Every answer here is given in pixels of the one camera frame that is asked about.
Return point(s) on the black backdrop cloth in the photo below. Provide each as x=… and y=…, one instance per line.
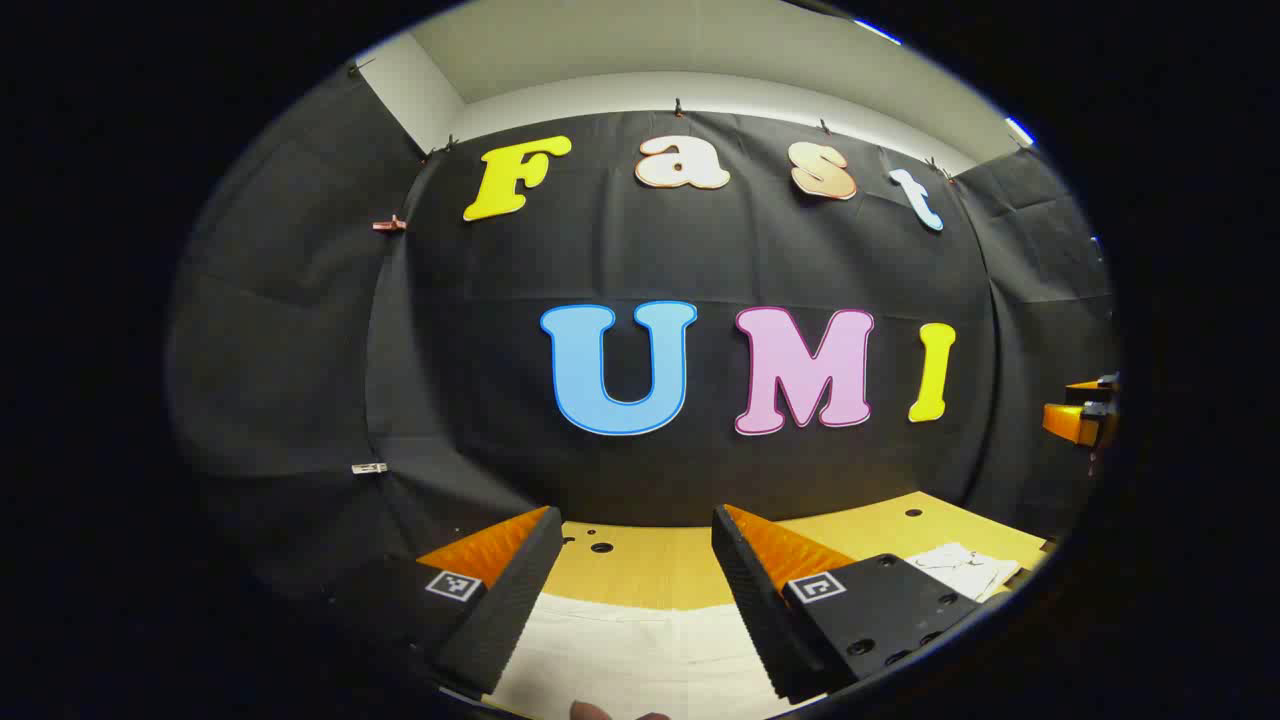
x=700, y=250

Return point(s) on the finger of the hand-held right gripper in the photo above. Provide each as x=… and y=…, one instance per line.
x=1090, y=385
x=1066, y=422

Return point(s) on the copper backdrop clip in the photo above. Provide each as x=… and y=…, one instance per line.
x=390, y=224

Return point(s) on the white backdrop clip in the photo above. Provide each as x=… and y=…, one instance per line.
x=369, y=468

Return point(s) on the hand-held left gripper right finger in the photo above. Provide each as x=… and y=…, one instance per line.
x=765, y=610

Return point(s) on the white paper sheet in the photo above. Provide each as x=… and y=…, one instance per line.
x=965, y=572

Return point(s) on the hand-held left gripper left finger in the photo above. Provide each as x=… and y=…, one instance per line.
x=500, y=620

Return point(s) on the white jeans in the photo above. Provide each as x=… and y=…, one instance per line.
x=640, y=655

